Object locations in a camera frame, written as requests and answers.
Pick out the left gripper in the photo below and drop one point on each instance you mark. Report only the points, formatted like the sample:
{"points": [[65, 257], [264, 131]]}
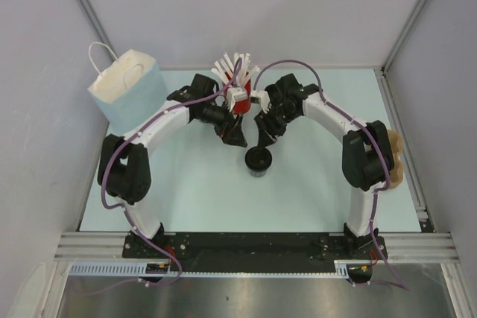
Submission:
{"points": [[234, 135]]}

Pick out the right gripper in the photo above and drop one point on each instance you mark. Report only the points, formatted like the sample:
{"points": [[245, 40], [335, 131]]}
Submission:
{"points": [[267, 129]]}

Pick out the single black coffee cup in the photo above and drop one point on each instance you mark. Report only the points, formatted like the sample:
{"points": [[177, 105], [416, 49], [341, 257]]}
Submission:
{"points": [[258, 171]]}

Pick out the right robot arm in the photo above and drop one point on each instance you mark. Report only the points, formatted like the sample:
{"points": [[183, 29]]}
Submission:
{"points": [[366, 155]]}

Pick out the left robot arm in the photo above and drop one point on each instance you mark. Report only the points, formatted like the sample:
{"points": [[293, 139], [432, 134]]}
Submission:
{"points": [[124, 171]]}

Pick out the red straw holder cup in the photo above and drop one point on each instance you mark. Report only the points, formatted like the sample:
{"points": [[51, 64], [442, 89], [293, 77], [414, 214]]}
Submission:
{"points": [[246, 86]]}

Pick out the white wrapped straws bundle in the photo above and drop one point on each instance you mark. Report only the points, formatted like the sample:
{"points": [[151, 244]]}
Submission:
{"points": [[225, 67]]}

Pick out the light blue paper bag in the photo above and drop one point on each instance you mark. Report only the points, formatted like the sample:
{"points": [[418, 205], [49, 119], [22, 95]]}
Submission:
{"points": [[129, 91]]}

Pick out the brown cardboard cup carrier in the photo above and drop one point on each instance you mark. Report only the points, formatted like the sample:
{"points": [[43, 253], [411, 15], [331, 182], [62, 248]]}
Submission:
{"points": [[397, 173]]}

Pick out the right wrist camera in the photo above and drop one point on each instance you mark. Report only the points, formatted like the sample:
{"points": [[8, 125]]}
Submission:
{"points": [[262, 98]]}

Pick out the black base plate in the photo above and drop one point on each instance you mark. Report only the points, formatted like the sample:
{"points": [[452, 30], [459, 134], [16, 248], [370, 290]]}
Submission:
{"points": [[268, 251]]}

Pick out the grey slotted cable duct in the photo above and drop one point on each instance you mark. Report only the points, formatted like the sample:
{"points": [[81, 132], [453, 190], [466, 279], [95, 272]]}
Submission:
{"points": [[144, 270]]}

